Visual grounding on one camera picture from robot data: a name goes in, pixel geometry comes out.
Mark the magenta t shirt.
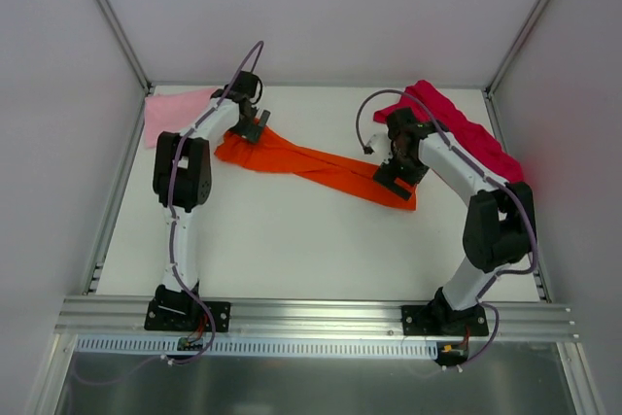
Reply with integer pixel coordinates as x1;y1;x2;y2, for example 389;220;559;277
373;80;525;184

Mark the right aluminium frame post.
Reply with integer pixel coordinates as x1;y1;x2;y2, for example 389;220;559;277
485;0;582;93

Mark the left aluminium frame post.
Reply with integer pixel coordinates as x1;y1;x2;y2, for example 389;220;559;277
94;0;152;94

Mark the front aluminium rail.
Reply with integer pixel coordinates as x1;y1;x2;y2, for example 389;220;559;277
53;294;580;342

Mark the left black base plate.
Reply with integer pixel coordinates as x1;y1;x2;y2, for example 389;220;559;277
144;285;231;332

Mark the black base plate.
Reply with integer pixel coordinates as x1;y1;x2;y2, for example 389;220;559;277
144;285;231;332
400;288;489;337

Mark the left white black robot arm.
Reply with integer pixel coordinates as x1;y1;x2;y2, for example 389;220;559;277
153;71;270;330

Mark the folded pink t shirt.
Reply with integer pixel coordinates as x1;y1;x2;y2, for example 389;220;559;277
144;87;217;149

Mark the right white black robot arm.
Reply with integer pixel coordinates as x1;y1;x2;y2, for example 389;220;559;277
373;108;536;334

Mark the orange t shirt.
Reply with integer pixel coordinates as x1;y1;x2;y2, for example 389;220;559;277
215;127;417;211

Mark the aluminium frame post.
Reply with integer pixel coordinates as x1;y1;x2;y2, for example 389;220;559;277
485;0;582;93
94;0;152;94

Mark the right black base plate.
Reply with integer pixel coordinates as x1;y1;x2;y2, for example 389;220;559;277
400;288;489;337

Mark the white slotted cable duct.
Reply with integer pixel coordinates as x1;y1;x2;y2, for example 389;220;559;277
75;334;438;361

